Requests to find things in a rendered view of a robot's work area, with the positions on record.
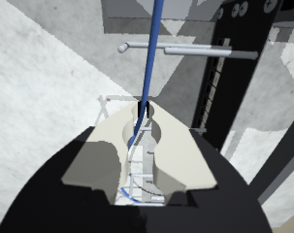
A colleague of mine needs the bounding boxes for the dark grey free-standing rack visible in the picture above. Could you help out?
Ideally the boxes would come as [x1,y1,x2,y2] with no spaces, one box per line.
[106,0,294,206]

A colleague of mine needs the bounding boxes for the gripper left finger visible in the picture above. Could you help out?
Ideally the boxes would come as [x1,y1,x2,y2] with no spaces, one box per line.
[0,100,142,233]

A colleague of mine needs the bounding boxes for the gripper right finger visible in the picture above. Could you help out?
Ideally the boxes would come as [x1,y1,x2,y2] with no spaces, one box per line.
[147,100,273,233]

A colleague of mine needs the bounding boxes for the blue cable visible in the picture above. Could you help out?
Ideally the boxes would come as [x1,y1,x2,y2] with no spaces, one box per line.
[130,0,164,148]

